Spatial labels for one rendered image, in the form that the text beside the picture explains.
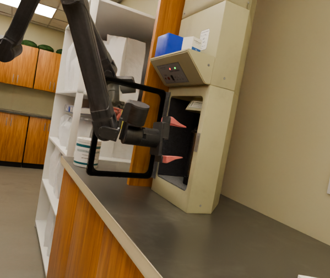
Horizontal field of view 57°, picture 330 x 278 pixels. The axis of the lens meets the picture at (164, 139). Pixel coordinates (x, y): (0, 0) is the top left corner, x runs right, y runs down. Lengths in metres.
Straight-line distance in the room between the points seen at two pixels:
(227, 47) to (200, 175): 0.47
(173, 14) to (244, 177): 0.83
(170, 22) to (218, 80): 0.46
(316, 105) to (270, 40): 0.44
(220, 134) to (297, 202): 0.42
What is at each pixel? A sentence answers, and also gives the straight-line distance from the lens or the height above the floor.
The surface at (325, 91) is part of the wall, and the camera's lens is 1.33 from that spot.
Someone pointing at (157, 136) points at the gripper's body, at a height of 1.21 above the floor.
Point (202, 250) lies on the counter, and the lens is 0.86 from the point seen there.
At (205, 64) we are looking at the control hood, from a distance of 1.11.
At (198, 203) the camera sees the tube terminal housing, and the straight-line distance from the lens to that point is 1.16.
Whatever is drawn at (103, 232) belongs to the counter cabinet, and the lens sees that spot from 1.14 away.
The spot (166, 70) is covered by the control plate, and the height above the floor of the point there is 1.46.
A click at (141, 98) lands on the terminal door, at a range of 1.31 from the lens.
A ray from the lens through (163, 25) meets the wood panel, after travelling 1.47.
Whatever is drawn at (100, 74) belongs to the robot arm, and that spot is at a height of 1.35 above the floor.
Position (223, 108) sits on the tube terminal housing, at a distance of 1.16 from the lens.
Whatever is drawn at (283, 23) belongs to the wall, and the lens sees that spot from 1.59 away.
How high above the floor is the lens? 1.25
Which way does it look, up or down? 3 degrees down
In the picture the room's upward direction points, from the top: 10 degrees clockwise
